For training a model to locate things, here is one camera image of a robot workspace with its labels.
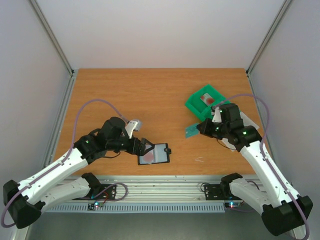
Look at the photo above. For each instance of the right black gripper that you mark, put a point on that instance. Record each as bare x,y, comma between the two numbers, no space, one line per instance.
205,127

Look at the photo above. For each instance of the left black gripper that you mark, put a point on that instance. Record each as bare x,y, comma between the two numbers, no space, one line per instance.
141,151

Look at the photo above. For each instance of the teal card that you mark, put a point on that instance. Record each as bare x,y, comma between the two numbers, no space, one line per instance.
191,131

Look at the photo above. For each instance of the black leather card holder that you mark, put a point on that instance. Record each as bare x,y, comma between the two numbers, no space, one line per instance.
161,154

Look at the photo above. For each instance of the white card orange circles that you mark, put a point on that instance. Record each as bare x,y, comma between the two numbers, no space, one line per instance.
147,159

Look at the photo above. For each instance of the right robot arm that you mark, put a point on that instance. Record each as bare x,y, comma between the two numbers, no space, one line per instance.
280,206

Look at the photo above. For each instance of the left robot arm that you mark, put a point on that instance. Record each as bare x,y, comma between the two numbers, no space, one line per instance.
112,136

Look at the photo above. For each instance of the white card with red dot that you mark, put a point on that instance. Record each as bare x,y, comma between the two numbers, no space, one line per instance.
207,99

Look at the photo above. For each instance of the green plastic compartment tray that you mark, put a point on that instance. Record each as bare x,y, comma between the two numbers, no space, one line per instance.
199,108

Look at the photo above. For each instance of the white plastic bin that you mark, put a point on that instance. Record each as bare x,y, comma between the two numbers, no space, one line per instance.
247,122

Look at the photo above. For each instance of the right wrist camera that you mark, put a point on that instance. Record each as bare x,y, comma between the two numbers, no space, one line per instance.
216,115

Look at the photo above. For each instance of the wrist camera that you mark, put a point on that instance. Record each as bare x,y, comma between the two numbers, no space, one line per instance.
216,115
133,126

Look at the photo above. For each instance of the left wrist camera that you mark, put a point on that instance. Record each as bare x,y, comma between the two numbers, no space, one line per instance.
133,126

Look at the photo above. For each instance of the aluminium front rail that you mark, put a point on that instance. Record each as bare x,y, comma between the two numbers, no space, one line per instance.
155,187

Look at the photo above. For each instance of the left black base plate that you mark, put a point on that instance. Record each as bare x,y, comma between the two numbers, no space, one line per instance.
102,192

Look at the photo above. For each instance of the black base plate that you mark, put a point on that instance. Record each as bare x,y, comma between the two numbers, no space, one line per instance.
215,192
102,192

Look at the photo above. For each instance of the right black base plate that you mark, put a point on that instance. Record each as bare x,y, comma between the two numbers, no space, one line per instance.
215,192

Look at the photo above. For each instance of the grey slotted cable duct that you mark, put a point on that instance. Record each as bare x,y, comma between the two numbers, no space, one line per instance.
138,208

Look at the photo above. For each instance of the left aluminium frame post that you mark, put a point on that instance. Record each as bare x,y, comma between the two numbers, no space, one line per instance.
45,24

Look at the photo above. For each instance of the aluminium frame post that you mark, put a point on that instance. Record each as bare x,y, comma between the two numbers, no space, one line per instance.
45,24
269,34

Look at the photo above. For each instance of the right aluminium frame post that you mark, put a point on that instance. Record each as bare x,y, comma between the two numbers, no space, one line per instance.
269,34

